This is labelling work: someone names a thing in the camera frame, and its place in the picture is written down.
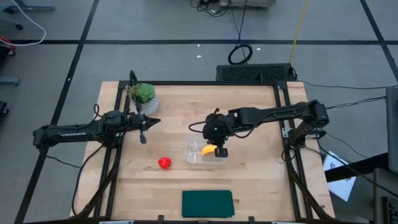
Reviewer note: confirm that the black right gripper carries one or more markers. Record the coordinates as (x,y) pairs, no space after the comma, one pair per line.
(217,130)

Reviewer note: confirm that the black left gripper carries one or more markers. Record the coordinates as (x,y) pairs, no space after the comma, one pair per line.
(138,121)

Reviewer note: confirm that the black aluminium table frame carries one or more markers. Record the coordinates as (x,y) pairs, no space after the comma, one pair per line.
(202,83)

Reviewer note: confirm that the yellow toy banana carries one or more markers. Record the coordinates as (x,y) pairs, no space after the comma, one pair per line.
(208,150)

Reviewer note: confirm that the black floor object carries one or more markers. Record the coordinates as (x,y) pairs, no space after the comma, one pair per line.
(2,108)

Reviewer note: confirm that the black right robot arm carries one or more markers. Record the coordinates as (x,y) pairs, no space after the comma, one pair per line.
(280,112)

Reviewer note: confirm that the black frame clamp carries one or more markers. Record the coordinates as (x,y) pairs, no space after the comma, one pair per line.
(251,220)
(160,219)

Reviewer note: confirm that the black desk edge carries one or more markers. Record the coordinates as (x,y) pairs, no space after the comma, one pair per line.
(357,168)

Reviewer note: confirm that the white paper sheet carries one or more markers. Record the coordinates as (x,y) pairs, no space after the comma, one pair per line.
(340,186)

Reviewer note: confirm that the dark green folded cloth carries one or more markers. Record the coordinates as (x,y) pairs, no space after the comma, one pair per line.
(207,203)

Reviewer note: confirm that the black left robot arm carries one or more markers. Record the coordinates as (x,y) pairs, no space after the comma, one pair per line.
(71,132)

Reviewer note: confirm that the grey chair base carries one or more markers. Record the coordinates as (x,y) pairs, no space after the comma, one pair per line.
(31,7)

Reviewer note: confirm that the black perforated computer case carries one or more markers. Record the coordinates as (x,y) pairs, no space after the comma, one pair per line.
(252,73)

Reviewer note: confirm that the red toy apple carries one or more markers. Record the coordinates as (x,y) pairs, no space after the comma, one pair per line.
(164,163)

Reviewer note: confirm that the black caster wheel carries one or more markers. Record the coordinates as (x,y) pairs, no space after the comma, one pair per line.
(19,26)

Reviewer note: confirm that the grey cabinet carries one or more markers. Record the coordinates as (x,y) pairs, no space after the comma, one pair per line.
(385,186)

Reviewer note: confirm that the clear plastic tupperware container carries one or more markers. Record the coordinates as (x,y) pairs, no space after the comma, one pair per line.
(192,155)

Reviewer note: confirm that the succulent in patterned white pot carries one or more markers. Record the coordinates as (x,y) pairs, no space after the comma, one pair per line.
(144,93)

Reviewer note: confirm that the grey furniture foot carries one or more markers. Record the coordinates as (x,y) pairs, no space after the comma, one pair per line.
(9,81)

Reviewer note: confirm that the grey floor device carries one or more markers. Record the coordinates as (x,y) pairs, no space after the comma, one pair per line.
(245,3)

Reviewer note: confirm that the red object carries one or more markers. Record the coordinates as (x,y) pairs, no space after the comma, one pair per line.
(6,42)

